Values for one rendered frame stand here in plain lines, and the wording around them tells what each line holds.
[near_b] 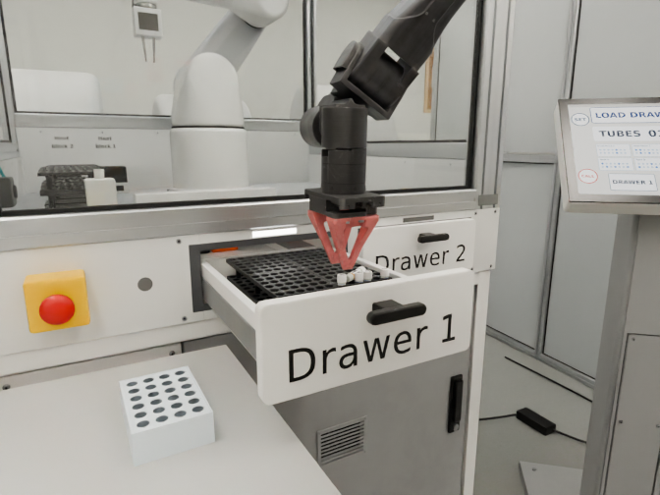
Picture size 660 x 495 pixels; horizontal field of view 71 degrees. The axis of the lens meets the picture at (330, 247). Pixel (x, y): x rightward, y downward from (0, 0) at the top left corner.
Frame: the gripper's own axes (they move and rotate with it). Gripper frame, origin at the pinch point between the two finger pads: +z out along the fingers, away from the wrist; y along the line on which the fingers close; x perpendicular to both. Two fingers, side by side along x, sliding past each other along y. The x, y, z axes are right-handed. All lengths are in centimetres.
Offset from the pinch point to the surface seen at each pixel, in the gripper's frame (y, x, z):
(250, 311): -2.1, 13.5, 4.1
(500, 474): 35, -85, 95
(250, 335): -2.6, 13.8, 6.9
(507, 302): 111, -174, 75
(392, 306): -13.1, 1.2, 1.8
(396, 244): 19.2, -23.9, 4.7
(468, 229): 19.1, -43.2, 3.4
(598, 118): 19, -83, -21
